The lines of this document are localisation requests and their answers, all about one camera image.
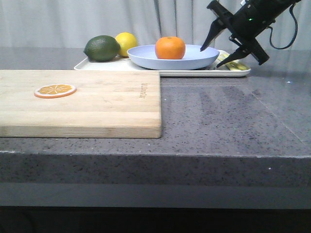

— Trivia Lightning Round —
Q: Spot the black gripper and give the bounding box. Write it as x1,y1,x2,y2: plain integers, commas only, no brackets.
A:
200,0,298,68

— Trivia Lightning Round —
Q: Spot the orange fruit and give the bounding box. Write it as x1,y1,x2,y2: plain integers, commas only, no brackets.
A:
155,36,186,60

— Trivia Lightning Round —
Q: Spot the light blue plate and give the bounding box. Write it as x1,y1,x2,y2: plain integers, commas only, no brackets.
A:
127,45,220,70

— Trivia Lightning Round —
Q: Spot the yellow paper on tray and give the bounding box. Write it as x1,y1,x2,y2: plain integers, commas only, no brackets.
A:
217,53,250,71

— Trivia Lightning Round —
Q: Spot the cream white tray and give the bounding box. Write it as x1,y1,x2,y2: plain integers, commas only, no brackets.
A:
73,50,252,78

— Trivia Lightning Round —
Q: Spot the yellow lemon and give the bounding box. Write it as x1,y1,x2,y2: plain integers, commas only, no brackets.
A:
115,32,138,57

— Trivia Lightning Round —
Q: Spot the green lime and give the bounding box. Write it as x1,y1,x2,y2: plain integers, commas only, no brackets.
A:
84,35,120,62

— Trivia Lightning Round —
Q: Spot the wooden cutting board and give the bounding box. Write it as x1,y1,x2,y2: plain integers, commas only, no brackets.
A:
0,70,161,138

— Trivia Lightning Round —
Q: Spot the orange slice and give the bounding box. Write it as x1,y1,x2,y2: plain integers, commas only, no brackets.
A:
34,83,77,99

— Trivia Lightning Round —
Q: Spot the grey curtain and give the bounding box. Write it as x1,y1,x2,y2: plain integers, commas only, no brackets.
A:
0,0,311,51

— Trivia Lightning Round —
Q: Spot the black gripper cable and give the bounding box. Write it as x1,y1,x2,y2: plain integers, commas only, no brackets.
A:
267,4,298,50

